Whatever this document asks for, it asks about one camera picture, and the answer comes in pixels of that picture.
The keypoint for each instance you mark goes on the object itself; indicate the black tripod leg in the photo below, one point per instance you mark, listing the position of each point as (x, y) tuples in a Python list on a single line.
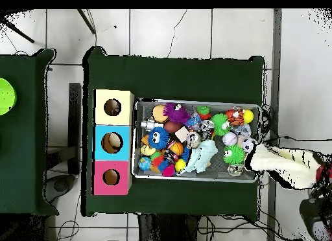
[(18, 31), (87, 21)]

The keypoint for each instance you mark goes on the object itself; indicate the wooden three-hole box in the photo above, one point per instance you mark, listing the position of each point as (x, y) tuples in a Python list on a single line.
[(124, 142)]

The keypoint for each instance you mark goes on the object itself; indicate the brown toy football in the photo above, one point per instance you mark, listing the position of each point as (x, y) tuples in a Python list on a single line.
[(173, 127)]

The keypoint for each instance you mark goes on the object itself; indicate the purple spiky ball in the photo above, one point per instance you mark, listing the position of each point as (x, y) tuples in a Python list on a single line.
[(177, 113)]

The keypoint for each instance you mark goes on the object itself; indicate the dark green tablecloth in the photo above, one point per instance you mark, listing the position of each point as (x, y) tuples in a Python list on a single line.
[(155, 75)]

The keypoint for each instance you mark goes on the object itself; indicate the black upright bar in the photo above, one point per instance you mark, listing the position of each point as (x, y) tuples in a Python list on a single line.
[(74, 122)]

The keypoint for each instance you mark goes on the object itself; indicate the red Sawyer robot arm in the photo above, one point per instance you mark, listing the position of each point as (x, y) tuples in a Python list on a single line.
[(321, 210)]

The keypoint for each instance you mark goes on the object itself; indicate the yellow ball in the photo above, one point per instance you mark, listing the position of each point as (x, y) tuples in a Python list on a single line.
[(180, 165)]

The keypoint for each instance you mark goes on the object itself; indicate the lime green round object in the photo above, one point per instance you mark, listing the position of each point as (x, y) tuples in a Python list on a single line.
[(4, 96)]

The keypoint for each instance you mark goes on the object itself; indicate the green spiky ball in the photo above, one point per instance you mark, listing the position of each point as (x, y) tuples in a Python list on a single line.
[(233, 155)]

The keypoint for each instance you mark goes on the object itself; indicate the clear mesh bin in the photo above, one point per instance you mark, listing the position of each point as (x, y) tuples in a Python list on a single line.
[(144, 110)]

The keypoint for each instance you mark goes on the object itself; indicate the black and white soccer ball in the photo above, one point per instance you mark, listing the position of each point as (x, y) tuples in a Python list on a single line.
[(249, 144)]

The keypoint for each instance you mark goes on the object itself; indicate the orange tiger plush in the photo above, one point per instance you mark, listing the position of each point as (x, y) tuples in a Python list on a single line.
[(236, 116)]

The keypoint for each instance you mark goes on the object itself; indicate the green covered side table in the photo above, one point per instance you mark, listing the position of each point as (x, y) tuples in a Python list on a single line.
[(26, 147)]

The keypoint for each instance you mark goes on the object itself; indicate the blue fuzzy monster toy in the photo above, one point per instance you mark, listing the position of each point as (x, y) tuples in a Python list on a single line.
[(158, 138)]

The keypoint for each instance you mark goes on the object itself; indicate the mint green knit cloth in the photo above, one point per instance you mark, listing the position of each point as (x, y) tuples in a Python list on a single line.
[(199, 157)]

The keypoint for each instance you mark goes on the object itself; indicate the cream knit cloth roll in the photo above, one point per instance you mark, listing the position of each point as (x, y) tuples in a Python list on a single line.
[(280, 163)]

